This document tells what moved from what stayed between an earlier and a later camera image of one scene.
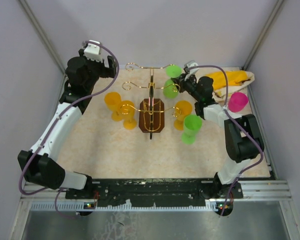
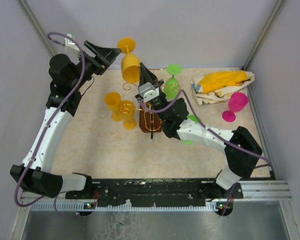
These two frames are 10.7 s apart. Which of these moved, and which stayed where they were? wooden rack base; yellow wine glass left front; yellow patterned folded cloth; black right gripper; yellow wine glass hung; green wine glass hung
Moved: yellow wine glass hung; black right gripper
Stayed: yellow wine glass left front; green wine glass hung; wooden rack base; yellow patterned folded cloth
